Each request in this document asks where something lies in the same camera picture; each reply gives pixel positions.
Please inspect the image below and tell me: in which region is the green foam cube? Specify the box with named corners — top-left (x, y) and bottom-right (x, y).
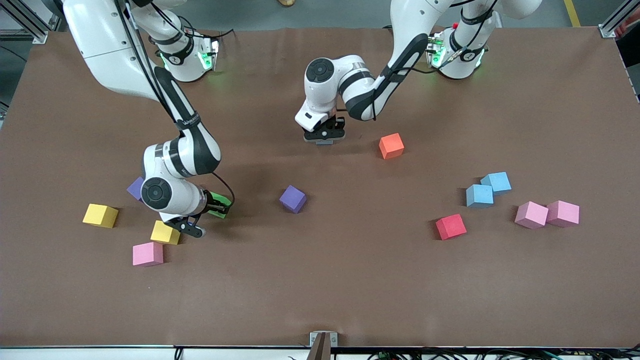
top-left (207, 191), bottom-right (234, 220)

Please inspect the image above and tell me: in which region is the yellow foam cube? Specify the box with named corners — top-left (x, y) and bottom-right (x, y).
top-left (82, 203), bottom-right (120, 229)
top-left (150, 220), bottom-right (182, 246)

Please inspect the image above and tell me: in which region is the orange foam cube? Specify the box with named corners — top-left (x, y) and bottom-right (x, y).
top-left (378, 133), bottom-right (405, 160)

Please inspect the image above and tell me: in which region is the purple foam cube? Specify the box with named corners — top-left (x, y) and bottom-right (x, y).
top-left (278, 185), bottom-right (308, 215)
top-left (126, 176), bottom-right (146, 202)

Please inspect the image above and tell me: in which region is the red foam cube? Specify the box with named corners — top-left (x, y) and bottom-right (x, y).
top-left (435, 213), bottom-right (468, 241)

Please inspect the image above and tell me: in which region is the pink foam cube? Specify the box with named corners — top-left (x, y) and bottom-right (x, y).
top-left (514, 201), bottom-right (549, 230)
top-left (132, 242), bottom-right (165, 268)
top-left (546, 200), bottom-right (581, 228)

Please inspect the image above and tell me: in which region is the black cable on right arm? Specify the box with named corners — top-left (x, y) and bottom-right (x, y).
top-left (115, 0), bottom-right (236, 207)

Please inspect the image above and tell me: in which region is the grey metal bracket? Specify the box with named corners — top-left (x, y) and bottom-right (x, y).
top-left (309, 331), bottom-right (339, 348)

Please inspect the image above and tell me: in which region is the brown camera pole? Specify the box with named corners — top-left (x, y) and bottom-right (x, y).
top-left (306, 333), bottom-right (333, 360)

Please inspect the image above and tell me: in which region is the aluminium frame profile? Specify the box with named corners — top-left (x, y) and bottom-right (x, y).
top-left (0, 0), bottom-right (56, 44)
top-left (599, 0), bottom-right (640, 39)

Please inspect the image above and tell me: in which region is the black cable bundle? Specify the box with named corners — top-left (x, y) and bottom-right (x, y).
top-left (367, 349), bottom-right (640, 360)

